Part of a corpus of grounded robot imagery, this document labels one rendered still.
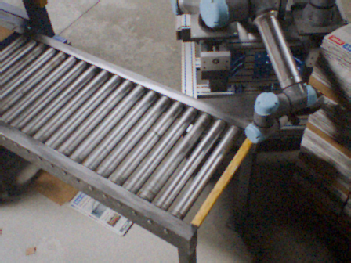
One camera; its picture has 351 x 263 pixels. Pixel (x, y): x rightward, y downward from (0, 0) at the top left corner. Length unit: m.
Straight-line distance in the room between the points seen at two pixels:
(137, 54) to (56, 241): 1.52
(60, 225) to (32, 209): 0.20
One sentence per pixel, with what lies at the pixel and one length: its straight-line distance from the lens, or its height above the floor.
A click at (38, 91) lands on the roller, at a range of 1.92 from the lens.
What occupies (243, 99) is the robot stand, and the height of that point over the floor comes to 0.21.
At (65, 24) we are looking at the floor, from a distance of 3.66.
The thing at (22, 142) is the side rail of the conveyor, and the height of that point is 0.80.
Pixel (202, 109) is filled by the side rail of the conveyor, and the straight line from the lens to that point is 1.70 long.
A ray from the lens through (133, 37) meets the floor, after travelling 3.37.
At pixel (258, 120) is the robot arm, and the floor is 0.95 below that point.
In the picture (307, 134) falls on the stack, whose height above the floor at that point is 0.57.
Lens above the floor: 2.07
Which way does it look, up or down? 50 degrees down
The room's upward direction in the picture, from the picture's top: 5 degrees counter-clockwise
